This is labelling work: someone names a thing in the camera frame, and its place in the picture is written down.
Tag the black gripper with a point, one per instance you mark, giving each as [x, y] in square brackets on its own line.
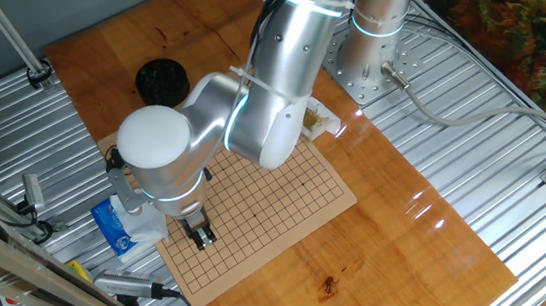
[193, 221]

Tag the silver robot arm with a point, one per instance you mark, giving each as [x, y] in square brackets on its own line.
[270, 73]

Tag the tan go board mat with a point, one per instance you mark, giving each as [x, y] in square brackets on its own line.
[268, 208]

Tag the blue white packet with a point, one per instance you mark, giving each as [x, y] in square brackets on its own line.
[144, 228]

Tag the blue tissue pack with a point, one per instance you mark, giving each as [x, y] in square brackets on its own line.
[107, 229]

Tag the yellow box green push button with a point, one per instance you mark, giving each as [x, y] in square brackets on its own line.
[77, 269]

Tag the black round stone bowl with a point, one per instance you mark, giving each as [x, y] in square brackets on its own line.
[161, 83]

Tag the white and gold foil package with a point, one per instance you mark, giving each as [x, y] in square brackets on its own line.
[322, 120]

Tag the glossy wooden plank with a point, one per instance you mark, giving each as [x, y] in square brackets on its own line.
[387, 242]

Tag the grey aluminium pole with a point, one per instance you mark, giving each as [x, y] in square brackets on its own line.
[10, 32]

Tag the colourful patterned cloth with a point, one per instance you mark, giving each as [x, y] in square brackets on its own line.
[516, 14]

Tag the silver wrist camera mount plate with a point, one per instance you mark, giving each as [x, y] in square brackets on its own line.
[123, 192]

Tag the long silver depth camera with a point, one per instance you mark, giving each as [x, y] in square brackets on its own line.
[125, 284]

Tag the small silver box camera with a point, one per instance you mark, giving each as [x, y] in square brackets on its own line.
[33, 192]

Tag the aluminium frame beam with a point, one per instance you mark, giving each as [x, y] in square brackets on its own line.
[13, 268]

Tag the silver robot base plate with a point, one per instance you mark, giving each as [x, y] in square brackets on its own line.
[372, 90]

